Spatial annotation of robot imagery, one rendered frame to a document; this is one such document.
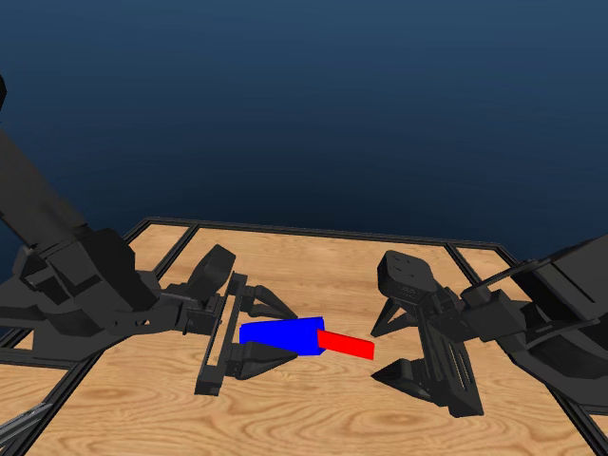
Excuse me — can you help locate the black table frame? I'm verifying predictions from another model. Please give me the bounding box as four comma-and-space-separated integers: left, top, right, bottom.
0, 216, 608, 456

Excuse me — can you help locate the blue hollow socket block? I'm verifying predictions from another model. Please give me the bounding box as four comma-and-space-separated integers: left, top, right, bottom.
237, 314, 327, 357

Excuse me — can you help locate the thin red peg bar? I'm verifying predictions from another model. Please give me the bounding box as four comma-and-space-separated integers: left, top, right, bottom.
316, 329, 376, 362

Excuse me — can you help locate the grey metal strut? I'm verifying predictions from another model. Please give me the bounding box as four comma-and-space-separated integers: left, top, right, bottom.
0, 402, 53, 450

